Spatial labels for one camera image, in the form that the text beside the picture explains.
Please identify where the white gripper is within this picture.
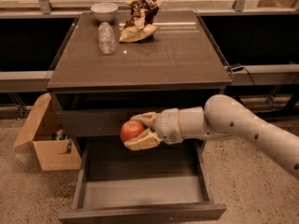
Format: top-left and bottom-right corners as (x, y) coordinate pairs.
(124, 108), (183, 151)

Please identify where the red apple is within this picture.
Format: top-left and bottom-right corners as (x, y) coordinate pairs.
(120, 120), (145, 142)

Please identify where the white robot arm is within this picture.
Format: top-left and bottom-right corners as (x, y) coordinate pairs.
(124, 94), (299, 179)

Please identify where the open bottom drawer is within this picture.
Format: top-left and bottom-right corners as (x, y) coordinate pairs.
(59, 136), (226, 224)

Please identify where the closed middle drawer front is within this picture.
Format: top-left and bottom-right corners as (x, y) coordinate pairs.
(57, 108), (147, 137)

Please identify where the dark grey drawer cabinet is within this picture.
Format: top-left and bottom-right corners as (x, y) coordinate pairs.
(48, 10), (232, 151)

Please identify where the metal can in box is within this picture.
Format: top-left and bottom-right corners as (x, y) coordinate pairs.
(53, 129), (65, 140)

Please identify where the open cardboard box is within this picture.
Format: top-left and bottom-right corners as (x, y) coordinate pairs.
(14, 93), (81, 171)

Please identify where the clear plastic water bottle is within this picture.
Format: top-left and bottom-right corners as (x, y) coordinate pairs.
(98, 22), (116, 54)

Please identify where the brown chip bag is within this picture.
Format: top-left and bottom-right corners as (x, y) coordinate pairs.
(119, 0), (163, 43)

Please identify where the white bowl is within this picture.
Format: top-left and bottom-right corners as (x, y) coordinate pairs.
(91, 3), (118, 23)

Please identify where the black cable with plug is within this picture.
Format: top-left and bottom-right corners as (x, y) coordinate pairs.
(225, 63), (257, 86)

